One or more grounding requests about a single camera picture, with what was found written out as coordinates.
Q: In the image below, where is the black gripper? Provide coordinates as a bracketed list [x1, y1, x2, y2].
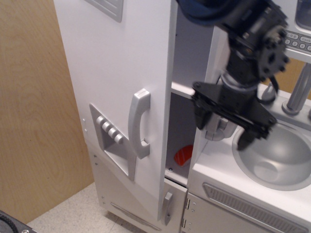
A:
[192, 82, 277, 150]

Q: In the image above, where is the silver fridge door handle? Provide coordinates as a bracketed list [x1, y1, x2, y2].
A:
[128, 88, 151, 159]

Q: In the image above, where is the silver fridge door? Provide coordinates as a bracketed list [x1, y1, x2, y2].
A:
[54, 0, 177, 220]

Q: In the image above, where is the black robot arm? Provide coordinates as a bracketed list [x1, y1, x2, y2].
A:
[178, 0, 289, 150]

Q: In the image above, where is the grey toy telephone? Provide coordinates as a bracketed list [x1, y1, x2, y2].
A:
[205, 113, 238, 141]

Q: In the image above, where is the red toy food item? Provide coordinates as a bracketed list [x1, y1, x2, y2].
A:
[174, 145, 193, 167]

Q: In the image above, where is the round silver sink basin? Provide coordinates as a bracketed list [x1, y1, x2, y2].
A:
[232, 124, 311, 191]

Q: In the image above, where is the white toy kitchen cabinet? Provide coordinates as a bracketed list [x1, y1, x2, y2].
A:
[165, 11, 311, 233]

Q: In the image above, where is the grey toy faucet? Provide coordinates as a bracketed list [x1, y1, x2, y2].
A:
[259, 60, 311, 125]

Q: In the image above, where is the brass door hinge upper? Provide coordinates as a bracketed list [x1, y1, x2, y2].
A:
[185, 198, 190, 209]

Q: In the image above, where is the grey ice dispenser panel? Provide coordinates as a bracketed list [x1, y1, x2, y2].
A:
[89, 104, 136, 181]

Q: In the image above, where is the toy microwave with keypad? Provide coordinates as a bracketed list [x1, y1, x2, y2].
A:
[278, 0, 311, 63]

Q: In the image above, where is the silver lower freezer door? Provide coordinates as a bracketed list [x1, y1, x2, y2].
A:
[87, 146, 187, 233]

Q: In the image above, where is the grey panel at top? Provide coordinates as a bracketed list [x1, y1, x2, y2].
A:
[85, 0, 124, 23]

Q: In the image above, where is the black equipment corner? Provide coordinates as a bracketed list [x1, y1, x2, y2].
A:
[0, 211, 37, 233]

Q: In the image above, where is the grey oven handle bar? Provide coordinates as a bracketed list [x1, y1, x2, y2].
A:
[202, 183, 309, 233]

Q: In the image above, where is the silver lower door handle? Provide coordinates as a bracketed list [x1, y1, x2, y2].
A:
[161, 191, 173, 226]

